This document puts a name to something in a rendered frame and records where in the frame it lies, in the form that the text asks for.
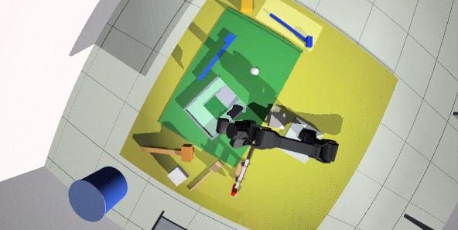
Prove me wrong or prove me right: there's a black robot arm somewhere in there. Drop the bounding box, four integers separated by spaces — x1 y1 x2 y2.
226 123 339 163

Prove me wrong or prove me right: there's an orange rectangular block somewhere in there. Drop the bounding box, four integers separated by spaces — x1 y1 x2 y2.
241 0 253 12

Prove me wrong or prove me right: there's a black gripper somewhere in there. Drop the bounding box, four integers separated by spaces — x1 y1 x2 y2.
216 118 257 134

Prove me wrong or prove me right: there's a green flat mat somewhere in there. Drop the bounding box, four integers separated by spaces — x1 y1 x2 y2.
159 11 300 167

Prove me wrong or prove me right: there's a white golf ball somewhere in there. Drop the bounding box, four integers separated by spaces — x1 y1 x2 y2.
251 67 258 75

